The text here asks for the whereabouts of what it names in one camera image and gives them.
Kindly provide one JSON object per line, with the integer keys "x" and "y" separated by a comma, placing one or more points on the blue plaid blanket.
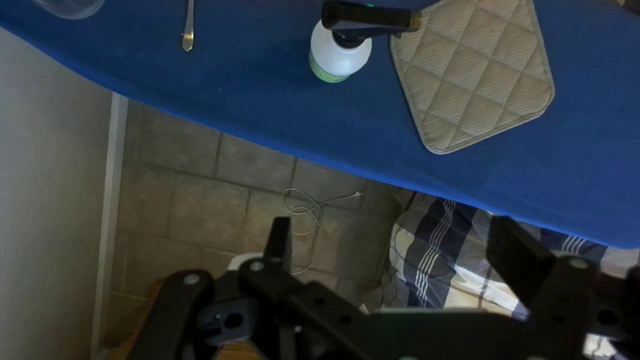
{"x": 427, "y": 252}

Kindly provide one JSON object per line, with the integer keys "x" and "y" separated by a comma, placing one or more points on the beige quilted pot holder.
{"x": 473, "y": 73}

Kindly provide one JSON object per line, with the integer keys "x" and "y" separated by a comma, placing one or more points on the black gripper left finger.
{"x": 176, "y": 306}

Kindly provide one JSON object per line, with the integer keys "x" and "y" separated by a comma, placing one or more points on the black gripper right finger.
{"x": 560, "y": 300}

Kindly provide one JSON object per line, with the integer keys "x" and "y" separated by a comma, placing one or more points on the clear stemless glass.
{"x": 71, "y": 9}

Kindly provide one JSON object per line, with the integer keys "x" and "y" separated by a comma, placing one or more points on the silver metal spoon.
{"x": 189, "y": 40}

